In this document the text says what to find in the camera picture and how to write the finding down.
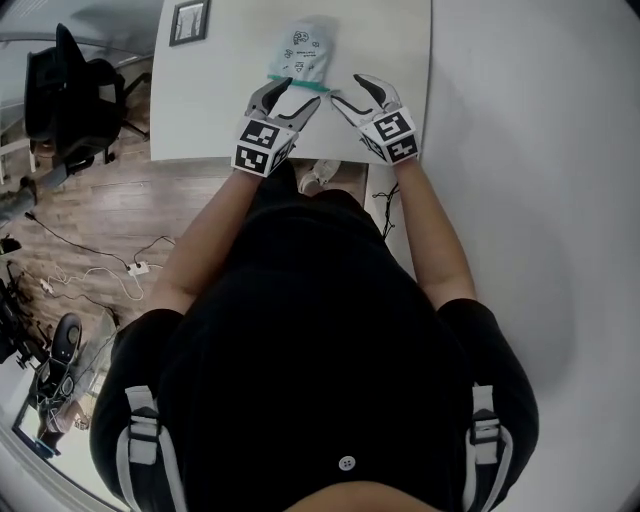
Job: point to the person's left forearm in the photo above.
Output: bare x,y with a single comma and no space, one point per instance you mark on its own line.
210,235

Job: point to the white power strip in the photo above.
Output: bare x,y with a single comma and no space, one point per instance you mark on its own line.
138,268

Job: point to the person's right forearm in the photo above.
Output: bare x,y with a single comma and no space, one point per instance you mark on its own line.
435,235

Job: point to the white shirt button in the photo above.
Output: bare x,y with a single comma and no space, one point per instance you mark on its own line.
346,462

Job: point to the black chair with round headrest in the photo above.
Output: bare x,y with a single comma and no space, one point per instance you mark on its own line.
65,345

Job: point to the black picture frame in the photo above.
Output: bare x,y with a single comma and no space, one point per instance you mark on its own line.
189,22

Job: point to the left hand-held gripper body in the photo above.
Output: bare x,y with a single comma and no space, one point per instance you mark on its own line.
260,147

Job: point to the white power adapter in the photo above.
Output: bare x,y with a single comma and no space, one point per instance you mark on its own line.
46,286

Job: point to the person's white shoe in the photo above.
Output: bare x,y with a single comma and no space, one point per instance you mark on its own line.
320,172

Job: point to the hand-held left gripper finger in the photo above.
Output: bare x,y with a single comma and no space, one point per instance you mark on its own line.
265,97
304,114

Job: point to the light green zip pouch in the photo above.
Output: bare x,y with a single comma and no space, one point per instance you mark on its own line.
302,47

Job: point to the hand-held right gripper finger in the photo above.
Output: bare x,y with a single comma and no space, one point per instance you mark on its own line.
382,92
352,114

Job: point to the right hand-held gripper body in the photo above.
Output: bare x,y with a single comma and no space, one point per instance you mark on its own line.
392,135

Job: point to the person's black shirt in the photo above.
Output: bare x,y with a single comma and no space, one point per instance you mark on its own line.
310,325

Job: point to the person's head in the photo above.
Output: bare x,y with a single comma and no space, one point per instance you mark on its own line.
365,497

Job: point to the black office chair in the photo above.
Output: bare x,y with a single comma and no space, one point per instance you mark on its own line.
70,100

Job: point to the black equipment stand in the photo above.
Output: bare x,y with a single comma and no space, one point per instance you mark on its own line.
15,320

